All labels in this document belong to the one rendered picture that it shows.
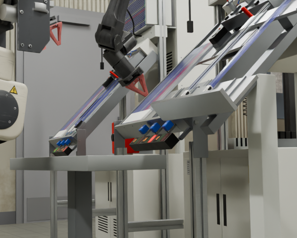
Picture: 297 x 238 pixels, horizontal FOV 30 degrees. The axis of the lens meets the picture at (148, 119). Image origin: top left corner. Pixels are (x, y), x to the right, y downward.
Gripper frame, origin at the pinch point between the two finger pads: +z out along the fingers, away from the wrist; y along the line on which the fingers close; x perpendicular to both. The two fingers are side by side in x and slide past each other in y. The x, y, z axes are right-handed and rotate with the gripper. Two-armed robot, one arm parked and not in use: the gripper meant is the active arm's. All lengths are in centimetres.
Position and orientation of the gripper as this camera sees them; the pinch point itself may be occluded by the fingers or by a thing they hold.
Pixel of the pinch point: (145, 93)
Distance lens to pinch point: 190.3
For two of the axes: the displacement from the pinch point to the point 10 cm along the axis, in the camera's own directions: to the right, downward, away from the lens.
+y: -3.4, 0.4, 9.4
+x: -6.9, 6.7, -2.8
